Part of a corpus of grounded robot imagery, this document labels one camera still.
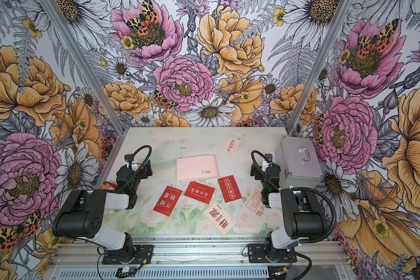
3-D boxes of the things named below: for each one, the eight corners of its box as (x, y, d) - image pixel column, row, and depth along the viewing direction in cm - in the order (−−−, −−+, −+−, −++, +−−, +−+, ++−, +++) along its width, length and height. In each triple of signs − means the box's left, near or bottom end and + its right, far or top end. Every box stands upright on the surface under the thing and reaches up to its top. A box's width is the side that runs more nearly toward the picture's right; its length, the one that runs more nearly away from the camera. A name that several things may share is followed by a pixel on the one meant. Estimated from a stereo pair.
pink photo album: (176, 182, 99) (175, 178, 96) (177, 160, 108) (176, 157, 105) (218, 178, 100) (218, 175, 98) (215, 157, 110) (215, 153, 107)
